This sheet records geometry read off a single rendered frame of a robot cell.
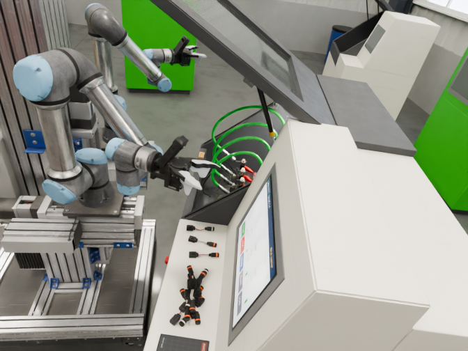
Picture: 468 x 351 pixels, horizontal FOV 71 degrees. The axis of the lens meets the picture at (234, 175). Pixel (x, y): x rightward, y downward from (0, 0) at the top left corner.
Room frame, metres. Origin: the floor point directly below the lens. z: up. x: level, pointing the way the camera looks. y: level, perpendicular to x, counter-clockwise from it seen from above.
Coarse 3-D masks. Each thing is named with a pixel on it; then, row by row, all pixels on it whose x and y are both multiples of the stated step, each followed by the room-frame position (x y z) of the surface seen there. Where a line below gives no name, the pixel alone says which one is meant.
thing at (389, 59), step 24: (384, 0) 4.50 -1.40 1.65; (360, 24) 5.27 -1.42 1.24; (384, 24) 4.22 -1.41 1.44; (408, 24) 4.00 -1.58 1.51; (432, 24) 4.03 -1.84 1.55; (336, 48) 4.88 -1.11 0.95; (360, 48) 4.51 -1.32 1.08; (384, 48) 4.00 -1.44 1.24; (408, 48) 3.99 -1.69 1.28; (336, 72) 4.31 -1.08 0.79; (360, 72) 4.01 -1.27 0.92; (384, 72) 4.00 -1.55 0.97; (408, 72) 3.99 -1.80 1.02; (384, 96) 4.00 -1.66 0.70
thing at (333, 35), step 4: (332, 28) 7.48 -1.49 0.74; (336, 28) 7.40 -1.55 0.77; (340, 28) 7.47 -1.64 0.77; (344, 28) 7.55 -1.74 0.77; (348, 28) 7.63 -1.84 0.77; (352, 28) 7.72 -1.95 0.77; (332, 32) 7.45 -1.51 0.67; (336, 32) 7.33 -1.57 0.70; (340, 32) 7.28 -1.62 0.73; (344, 32) 7.23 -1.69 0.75; (332, 36) 7.41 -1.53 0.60; (336, 36) 7.32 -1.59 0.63; (332, 40) 7.38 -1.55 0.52; (328, 48) 7.47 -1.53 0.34; (328, 52) 7.43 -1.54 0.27
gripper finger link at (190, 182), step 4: (180, 172) 0.75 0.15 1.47; (184, 172) 0.76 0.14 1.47; (188, 172) 0.76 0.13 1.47; (184, 176) 0.73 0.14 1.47; (188, 176) 0.74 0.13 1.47; (180, 180) 0.75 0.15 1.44; (188, 180) 0.72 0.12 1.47; (192, 180) 0.72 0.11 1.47; (196, 180) 0.72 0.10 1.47; (184, 184) 0.74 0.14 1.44; (188, 184) 0.72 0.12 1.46; (192, 184) 0.71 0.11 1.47; (196, 184) 0.71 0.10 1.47; (200, 184) 0.72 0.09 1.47; (184, 188) 0.73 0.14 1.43; (188, 188) 0.72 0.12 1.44; (196, 188) 0.70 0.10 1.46; (200, 188) 0.70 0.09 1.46; (188, 192) 0.72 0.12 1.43
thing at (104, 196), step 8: (104, 184) 1.02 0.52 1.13; (88, 192) 0.98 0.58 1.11; (96, 192) 0.98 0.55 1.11; (104, 192) 1.01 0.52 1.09; (112, 192) 1.04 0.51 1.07; (80, 200) 0.97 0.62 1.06; (88, 200) 0.97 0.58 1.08; (96, 200) 0.97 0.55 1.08; (104, 200) 1.00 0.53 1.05; (112, 200) 1.03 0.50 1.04
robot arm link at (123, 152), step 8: (112, 144) 0.83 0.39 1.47; (120, 144) 0.83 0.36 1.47; (128, 144) 0.84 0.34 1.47; (136, 144) 0.85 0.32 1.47; (112, 152) 0.82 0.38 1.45; (120, 152) 0.81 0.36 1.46; (128, 152) 0.81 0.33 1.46; (136, 152) 0.81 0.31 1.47; (112, 160) 0.83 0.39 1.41; (120, 160) 0.81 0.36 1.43; (128, 160) 0.80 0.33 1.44; (120, 168) 0.81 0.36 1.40; (128, 168) 0.81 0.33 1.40
